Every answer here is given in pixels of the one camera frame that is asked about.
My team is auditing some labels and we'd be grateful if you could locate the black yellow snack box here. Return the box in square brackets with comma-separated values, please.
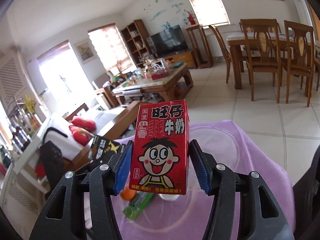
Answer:
[88, 135, 125, 160]

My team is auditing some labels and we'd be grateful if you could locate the small orange fruit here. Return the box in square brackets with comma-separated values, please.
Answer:
[120, 187, 137, 201]

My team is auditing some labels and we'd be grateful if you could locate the red Wangzai milk carton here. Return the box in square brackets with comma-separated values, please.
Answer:
[129, 100, 189, 195]

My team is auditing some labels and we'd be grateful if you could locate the green Doublemint gum tin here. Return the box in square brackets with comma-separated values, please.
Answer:
[123, 192, 154, 220]

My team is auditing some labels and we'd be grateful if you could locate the black trash bin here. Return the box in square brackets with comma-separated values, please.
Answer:
[293, 149, 319, 239]

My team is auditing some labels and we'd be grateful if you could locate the red cushion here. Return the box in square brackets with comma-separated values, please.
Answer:
[71, 116, 97, 132]

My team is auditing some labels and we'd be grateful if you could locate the white sofa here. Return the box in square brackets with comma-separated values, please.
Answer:
[42, 101, 140, 162]

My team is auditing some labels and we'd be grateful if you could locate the purple tablecloth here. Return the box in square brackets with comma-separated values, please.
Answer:
[83, 119, 297, 240]

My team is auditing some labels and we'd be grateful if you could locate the white round lid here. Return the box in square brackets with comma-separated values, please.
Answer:
[159, 194, 179, 202]

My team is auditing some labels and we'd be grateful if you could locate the framed flower painting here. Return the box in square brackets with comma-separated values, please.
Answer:
[74, 39, 97, 64]

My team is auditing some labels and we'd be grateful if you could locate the wooden coffee table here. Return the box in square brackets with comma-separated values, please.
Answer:
[112, 64, 194, 102]

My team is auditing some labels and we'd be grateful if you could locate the wooden bookshelf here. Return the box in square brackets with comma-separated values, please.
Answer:
[120, 19, 151, 68]

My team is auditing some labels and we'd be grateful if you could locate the black flat television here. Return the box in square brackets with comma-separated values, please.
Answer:
[147, 25, 188, 57]

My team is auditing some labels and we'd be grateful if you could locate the wooden tv cabinet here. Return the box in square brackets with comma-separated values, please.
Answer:
[164, 50, 198, 69]

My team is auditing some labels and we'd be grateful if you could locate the tall wooden side stand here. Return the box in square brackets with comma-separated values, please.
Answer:
[185, 24, 214, 69]

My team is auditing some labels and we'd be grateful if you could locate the wooden dining chair left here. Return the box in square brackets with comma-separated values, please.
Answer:
[209, 25, 245, 89]

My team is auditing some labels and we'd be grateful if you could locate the wooden dining chair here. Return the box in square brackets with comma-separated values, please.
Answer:
[282, 20, 315, 107]
[240, 18, 283, 103]
[209, 25, 245, 89]

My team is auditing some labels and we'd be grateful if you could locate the wooden dining chair near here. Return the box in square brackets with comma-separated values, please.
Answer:
[240, 18, 283, 103]

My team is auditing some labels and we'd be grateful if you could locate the wooden dining chair right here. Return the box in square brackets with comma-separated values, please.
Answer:
[282, 20, 315, 107]

